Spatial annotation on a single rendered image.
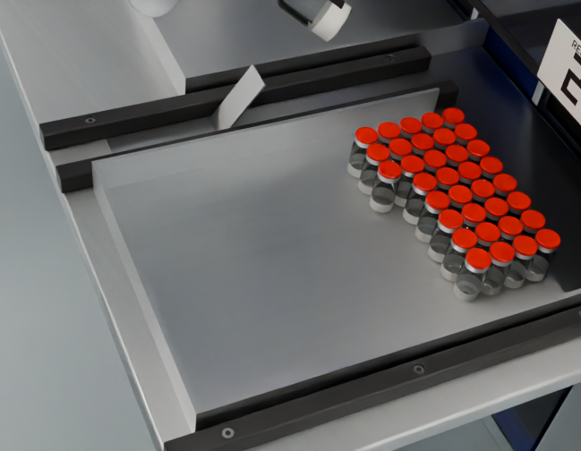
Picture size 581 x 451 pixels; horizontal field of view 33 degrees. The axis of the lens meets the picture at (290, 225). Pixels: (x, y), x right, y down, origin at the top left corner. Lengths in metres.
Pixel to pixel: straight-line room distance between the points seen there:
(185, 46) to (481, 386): 0.46
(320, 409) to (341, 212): 0.21
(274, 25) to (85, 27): 0.20
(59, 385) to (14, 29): 0.89
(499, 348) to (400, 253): 0.13
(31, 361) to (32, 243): 0.28
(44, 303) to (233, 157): 1.06
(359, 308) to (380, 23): 0.39
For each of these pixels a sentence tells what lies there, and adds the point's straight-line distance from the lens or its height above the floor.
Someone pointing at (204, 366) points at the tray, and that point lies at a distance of 0.75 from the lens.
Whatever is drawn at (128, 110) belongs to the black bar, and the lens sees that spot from 0.91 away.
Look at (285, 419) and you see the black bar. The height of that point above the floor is 0.90.
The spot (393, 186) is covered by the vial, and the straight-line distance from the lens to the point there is 0.85.
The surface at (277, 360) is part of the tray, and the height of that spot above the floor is 0.88.
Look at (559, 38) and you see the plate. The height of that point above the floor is 1.04.
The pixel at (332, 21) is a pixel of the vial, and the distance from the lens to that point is 0.50.
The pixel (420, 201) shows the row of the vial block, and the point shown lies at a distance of 0.84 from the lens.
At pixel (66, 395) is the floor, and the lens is 1.78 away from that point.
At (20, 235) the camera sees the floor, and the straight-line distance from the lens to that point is 2.02.
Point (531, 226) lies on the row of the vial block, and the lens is 0.83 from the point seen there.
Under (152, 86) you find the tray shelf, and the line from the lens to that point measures 0.97.
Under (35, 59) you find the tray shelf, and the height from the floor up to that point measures 0.88.
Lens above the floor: 1.51
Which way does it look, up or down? 48 degrees down
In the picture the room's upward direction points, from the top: 9 degrees clockwise
